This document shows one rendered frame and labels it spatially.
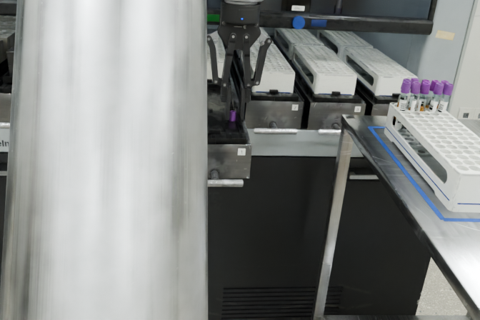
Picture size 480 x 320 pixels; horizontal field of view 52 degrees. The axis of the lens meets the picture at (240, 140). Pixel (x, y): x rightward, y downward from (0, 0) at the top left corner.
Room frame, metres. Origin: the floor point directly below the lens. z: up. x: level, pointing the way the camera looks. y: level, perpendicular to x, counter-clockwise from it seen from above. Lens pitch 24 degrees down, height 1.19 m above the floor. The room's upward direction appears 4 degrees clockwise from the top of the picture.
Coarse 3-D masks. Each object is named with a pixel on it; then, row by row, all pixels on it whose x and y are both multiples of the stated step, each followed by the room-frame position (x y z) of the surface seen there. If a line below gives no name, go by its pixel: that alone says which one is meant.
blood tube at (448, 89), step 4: (448, 84) 0.89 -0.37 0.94; (452, 84) 0.89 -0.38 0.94; (444, 88) 0.89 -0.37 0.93; (448, 88) 0.88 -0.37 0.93; (452, 88) 0.88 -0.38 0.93; (444, 92) 0.89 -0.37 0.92; (448, 92) 0.88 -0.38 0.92; (444, 96) 0.89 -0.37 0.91; (448, 96) 0.88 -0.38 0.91; (444, 100) 0.88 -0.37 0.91; (448, 100) 0.89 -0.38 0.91; (440, 104) 0.89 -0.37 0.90; (444, 104) 0.88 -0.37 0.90; (440, 108) 0.89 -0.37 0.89; (444, 108) 0.88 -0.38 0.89
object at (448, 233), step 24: (360, 120) 0.98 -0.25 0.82; (384, 120) 0.99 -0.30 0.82; (360, 144) 0.86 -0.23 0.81; (384, 144) 0.86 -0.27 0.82; (336, 168) 0.99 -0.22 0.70; (384, 168) 0.76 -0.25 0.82; (408, 168) 0.76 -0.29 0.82; (336, 192) 0.98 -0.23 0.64; (408, 192) 0.68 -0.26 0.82; (432, 192) 0.68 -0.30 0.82; (336, 216) 0.98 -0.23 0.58; (408, 216) 0.62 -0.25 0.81; (432, 216) 0.61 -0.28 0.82; (456, 216) 0.61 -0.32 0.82; (432, 240) 0.55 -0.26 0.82; (456, 240) 0.55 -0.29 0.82; (456, 264) 0.50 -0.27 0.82; (456, 288) 0.47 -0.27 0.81; (312, 312) 1.00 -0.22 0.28
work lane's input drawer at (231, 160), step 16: (208, 80) 1.17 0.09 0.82; (208, 96) 1.11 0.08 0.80; (208, 112) 1.00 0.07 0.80; (224, 112) 1.01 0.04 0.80; (208, 128) 0.92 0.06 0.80; (224, 128) 0.92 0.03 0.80; (240, 128) 0.90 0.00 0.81; (208, 144) 0.83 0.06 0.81; (224, 144) 0.83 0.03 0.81; (240, 144) 0.84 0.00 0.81; (208, 160) 0.83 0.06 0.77; (224, 160) 0.83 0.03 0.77; (240, 160) 0.84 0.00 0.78; (208, 176) 0.83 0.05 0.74; (224, 176) 0.83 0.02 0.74; (240, 176) 0.84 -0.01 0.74
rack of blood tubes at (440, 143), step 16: (400, 112) 0.87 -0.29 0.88; (416, 112) 0.88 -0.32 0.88; (432, 112) 0.88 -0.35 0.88; (448, 112) 0.89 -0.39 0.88; (416, 128) 0.79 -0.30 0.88; (432, 128) 0.80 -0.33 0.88; (448, 128) 0.80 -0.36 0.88; (464, 128) 0.81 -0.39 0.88; (400, 144) 0.83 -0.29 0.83; (416, 144) 0.81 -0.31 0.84; (432, 144) 0.72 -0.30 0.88; (448, 144) 0.73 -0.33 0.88; (464, 144) 0.73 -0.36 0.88; (416, 160) 0.76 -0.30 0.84; (432, 160) 0.79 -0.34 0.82; (448, 160) 0.67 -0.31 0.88; (464, 160) 0.67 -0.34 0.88; (432, 176) 0.70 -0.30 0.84; (448, 176) 0.65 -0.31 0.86; (464, 176) 0.63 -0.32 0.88; (448, 192) 0.64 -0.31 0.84; (464, 192) 0.63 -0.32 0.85; (448, 208) 0.63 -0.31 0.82; (464, 208) 0.63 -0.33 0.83
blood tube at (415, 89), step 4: (412, 84) 0.88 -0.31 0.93; (416, 84) 0.88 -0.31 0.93; (420, 84) 0.88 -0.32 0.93; (412, 88) 0.88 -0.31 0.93; (416, 88) 0.88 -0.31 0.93; (412, 92) 0.88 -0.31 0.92; (416, 92) 0.88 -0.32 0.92; (412, 96) 0.88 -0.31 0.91; (416, 96) 0.88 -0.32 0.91; (412, 100) 0.88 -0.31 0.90; (416, 100) 0.88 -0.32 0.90; (412, 104) 0.88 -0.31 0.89; (408, 108) 0.88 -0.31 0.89; (412, 108) 0.88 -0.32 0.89; (404, 128) 0.88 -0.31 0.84
